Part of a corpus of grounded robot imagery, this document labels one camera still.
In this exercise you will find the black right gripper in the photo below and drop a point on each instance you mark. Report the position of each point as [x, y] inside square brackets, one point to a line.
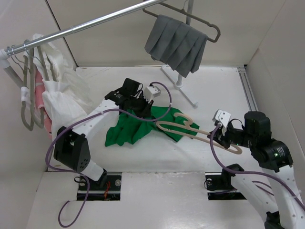
[221, 136]

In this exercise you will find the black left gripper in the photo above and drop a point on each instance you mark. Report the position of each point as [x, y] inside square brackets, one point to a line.
[146, 111]

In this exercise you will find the green t shirt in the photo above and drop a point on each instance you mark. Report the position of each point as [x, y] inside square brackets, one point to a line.
[130, 130]

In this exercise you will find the beige wooden hanger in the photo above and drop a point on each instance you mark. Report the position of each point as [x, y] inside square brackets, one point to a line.
[181, 129]

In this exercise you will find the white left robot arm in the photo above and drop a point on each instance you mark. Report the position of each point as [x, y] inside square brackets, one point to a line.
[72, 146]

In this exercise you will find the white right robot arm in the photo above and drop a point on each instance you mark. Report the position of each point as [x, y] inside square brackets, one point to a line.
[275, 161]

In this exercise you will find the grey hanger outer left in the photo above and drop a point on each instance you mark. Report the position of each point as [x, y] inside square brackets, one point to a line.
[25, 92]

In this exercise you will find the white rack stand base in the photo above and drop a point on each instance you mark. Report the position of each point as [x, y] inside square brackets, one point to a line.
[177, 81]

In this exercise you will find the grey pleated skirt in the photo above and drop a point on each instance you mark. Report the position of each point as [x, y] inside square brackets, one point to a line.
[176, 44]

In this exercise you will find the white hanging garment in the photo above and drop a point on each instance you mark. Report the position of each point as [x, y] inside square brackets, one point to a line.
[67, 95]

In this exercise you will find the pink hanging garment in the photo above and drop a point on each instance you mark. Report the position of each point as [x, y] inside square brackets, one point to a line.
[39, 90]

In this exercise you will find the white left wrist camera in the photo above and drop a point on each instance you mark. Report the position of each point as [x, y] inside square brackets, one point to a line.
[150, 92]

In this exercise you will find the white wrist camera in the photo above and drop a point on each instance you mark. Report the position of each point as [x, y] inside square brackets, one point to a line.
[222, 117]
[150, 92]

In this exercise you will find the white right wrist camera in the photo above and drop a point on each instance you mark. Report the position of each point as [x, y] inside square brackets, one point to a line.
[222, 117]

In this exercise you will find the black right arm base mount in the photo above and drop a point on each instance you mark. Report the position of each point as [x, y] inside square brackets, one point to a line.
[219, 188]

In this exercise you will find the aluminium side rail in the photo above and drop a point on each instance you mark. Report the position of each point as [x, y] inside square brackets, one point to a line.
[247, 89]

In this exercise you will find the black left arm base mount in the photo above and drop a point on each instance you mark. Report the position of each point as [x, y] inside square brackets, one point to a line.
[109, 190]

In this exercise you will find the silver clothes rail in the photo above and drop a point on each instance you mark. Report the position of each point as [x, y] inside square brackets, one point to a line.
[8, 52]

